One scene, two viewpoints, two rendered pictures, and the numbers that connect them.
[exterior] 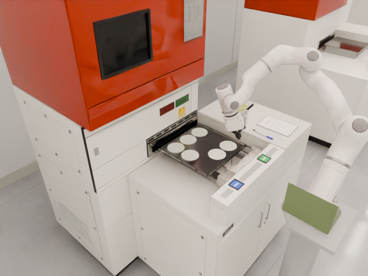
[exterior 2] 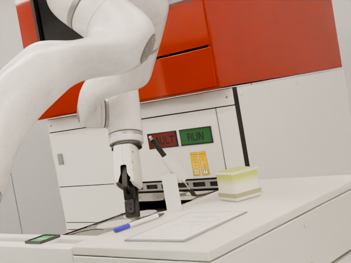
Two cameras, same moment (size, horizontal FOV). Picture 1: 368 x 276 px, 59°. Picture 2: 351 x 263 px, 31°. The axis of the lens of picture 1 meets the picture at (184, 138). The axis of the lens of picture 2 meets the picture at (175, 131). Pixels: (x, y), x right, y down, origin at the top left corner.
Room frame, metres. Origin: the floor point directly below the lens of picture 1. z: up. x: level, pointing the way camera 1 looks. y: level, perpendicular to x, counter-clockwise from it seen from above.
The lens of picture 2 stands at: (1.66, -1.78, 1.22)
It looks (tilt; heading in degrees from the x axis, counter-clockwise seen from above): 3 degrees down; 90
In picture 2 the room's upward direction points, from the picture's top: 10 degrees counter-clockwise
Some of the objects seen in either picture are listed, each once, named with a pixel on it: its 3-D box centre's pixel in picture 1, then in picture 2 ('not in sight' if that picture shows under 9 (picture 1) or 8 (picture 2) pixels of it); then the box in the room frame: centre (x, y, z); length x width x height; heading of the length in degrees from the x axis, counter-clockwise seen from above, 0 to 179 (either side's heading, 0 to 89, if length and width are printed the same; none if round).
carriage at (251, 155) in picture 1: (241, 168); not in sight; (1.37, -0.32, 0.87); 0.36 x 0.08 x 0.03; 139
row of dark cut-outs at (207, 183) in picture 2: (173, 125); (183, 184); (1.66, 0.06, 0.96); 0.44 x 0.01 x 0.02; 139
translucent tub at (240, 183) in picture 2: (239, 109); (238, 183); (1.78, -0.35, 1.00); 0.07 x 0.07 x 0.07; 28
